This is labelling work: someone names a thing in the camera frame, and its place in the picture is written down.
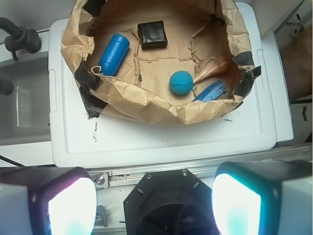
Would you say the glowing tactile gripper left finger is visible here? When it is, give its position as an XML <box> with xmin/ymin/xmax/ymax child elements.
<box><xmin>0</xmin><ymin>167</ymin><xmax>97</xmax><ymax>235</ymax></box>

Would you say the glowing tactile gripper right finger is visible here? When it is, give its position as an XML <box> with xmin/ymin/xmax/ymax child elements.
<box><xmin>212</xmin><ymin>160</ymin><xmax>313</xmax><ymax>235</ymax></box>

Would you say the blue round sponge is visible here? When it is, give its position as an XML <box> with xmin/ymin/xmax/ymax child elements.
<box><xmin>169</xmin><ymin>70</ymin><xmax>193</xmax><ymax>95</ymax></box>

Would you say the white sink basin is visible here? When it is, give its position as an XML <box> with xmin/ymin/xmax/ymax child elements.
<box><xmin>0</xmin><ymin>53</ymin><xmax>53</xmax><ymax>165</ymax></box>

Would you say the white plastic cooler lid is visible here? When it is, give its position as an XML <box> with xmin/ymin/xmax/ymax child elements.
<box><xmin>48</xmin><ymin>2</ymin><xmax>294</xmax><ymax>168</ymax></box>

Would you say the blue lace-pattern scrubber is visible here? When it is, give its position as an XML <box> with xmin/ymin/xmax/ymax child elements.
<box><xmin>193</xmin><ymin>80</ymin><xmax>225</xmax><ymax>102</ymax></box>

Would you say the orange conch seashell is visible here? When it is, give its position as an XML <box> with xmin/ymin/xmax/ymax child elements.
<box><xmin>193</xmin><ymin>57</ymin><xmax>229</xmax><ymax>85</ymax></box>

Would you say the crumpled brown paper bag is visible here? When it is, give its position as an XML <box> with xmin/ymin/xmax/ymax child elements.
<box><xmin>61</xmin><ymin>0</ymin><xmax>261</xmax><ymax>125</ymax></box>

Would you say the black faucet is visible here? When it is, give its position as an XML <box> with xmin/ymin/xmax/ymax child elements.
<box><xmin>0</xmin><ymin>17</ymin><xmax>42</xmax><ymax>61</ymax></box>

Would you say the blue plastic bottle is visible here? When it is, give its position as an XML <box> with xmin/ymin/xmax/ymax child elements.
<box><xmin>98</xmin><ymin>34</ymin><xmax>130</xmax><ymax>76</ymax></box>

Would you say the black square pad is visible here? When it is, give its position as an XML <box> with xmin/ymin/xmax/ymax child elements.
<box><xmin>137</xmin><ymin>21</ymin><xmax>168</xmax><ymax>50</ymax></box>

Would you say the metal corner bracket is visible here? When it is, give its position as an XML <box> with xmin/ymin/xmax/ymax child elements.
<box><xmin>95</xmin><ymin>205</ymin><xmax>108</xmax><ymax>228</ymax></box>

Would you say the aluminium extrusion rail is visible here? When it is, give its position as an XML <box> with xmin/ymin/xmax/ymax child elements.
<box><xmin>88</xmin><ymin>144</ymin><xmax>313</xmax><ymax>189</ymax></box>

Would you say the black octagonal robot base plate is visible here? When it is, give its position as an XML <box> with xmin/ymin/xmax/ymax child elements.
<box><xmin>123</xmin><ymin>169</ymin><xmax>219</xmax><ymax>235</ymax></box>

